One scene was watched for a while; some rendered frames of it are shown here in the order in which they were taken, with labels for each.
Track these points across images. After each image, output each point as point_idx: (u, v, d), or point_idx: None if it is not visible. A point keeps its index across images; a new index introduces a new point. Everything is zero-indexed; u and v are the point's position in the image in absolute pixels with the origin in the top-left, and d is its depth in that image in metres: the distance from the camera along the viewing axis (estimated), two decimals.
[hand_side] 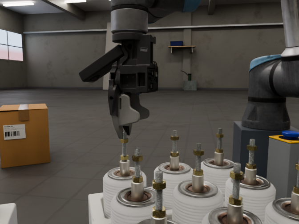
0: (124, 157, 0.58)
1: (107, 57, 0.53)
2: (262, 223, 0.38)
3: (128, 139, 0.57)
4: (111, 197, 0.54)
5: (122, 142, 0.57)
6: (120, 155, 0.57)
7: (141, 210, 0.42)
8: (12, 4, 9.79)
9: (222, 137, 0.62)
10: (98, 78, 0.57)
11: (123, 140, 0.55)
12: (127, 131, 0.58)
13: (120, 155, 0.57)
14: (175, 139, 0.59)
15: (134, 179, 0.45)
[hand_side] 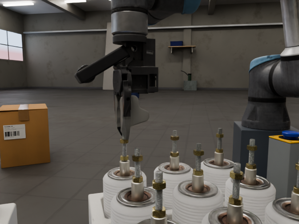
0: (120, 159, 0.56)
1: (112, 57, 0.51)
2: (262, 223, 0.38)
3: (122, 139, 0.57)
4: (111, 197, 0.54)
5: (123, 143, 0.56)
6: (124, 157, 0.56)
7: (141, 210, 0.42)
8: (12, 4, 9.79)
9: (222, 137, 0.62)
10: (94, 78, 0.53)
11: (128, 139, 0.57)
12: None
13: (124, 157, 0.56)
14: (175, 139, 0.59)
15: (134, 179, 0.45)
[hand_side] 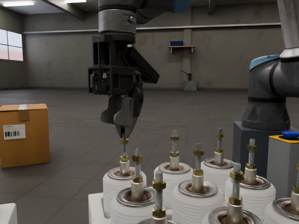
0: (128, 160, 0.57)
1: None
2: (262, 223, 0.38)
3: (122, 141, 0.56)
4: (111, 197, 0.54)
5: None
6: (127, 155, 0.57)
7: (141, 210, 0.42)
8: (12, 4, 9.79)
9: (222, 137, 0.62)
10: (142, 79, 0.59)
11: (120, 139, 0.57)
12: (125, 134, 0.56)
13: (127, 155, 0.57)
14: (175, 139, 0.59)
15: (134, 179, 0.45)
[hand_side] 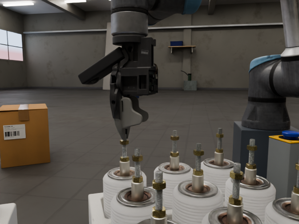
0: (122, 161, 0.56)
1: (107, 59, 0.53)
2: (262, 223, 0.38)
3: (120, 141, 0.57)
4: (111, 197, 0.54)
5: (125, 145, 0.56)
6: (127, 158, 0.56)
7: (141, 210, 0.42)
8: (12, 4, 9.79)
9: (222, 137, 0.62)
10: (98, 80, 0.56)
11: (127, 140, 0.57)
12: (125, 134, 0.57)
13: (127, 158, 0.56)
14: (175, 139, 0.59)
15: (134, 179, 0.45)
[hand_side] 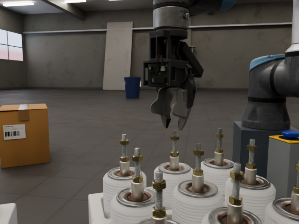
0: (122, 161, 0.56)
1: None
2: (262, 223, 0.38)
3: (120, 141, 0.57)
4: (111, 197, 0.54)
5: (125, 145, 0.56)
6: (127, 158, 0.56)
7: (141, 210, 0.42)
8: (12, 4, 9.79)
9: (222, 137, 0.62)
10: None
11: (127, 140, 0.57)
12: (179, 126, 0.58)
13: (127, 158, 0.56)
14: (175, 139, 0.59)
15: (134, 179, 0.45)
